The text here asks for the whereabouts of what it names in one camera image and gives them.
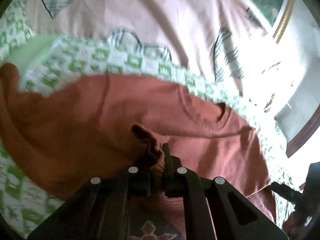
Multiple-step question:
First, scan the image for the rust orange small garment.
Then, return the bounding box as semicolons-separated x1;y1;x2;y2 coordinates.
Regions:
1;63;276;239

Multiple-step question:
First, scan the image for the right hand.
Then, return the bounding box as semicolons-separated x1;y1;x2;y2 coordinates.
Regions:
282;210;309;239

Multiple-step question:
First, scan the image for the green white checkered blanket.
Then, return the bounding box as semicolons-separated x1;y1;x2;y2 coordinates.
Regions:
1;0;294;238

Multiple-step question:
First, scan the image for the pink heart pattern quilt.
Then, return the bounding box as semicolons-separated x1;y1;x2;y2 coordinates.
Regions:
26;0;289;112

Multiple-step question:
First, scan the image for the brown wooden window frame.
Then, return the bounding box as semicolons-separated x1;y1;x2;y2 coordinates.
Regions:
286;106;320;158

